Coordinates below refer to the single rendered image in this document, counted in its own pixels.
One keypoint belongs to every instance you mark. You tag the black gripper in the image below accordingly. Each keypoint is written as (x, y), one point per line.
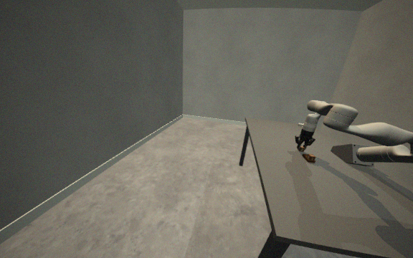
(303, 137)

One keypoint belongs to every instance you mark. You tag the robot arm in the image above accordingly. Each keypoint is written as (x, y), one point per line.
(341, 116)

